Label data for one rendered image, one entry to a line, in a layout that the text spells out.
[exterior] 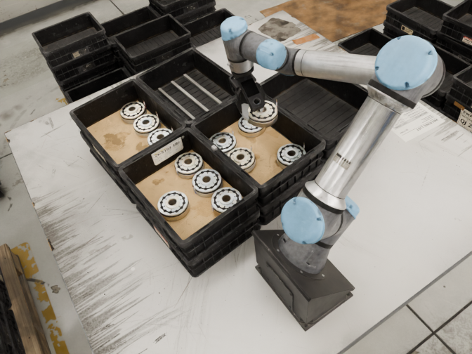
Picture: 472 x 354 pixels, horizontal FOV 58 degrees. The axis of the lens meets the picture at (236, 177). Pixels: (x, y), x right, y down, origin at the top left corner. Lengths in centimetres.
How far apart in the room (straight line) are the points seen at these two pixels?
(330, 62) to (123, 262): 94
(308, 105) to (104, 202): 89
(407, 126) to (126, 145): 114
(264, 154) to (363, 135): 62
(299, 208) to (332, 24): 290
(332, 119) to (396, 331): 102
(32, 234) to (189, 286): 146
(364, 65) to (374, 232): 61
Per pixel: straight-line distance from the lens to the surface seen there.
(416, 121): 192
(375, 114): 99
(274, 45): 115
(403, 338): 215
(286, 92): 180
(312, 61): 122
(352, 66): 117
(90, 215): 170
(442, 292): 229
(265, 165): 151
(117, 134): 175
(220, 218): 126
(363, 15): 393
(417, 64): 96
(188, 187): 148
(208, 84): 187
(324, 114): 170
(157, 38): 290
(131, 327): 143
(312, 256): 122
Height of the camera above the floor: 197
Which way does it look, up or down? 50 degrees down
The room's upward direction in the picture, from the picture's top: 8 degrees counter-clockwise
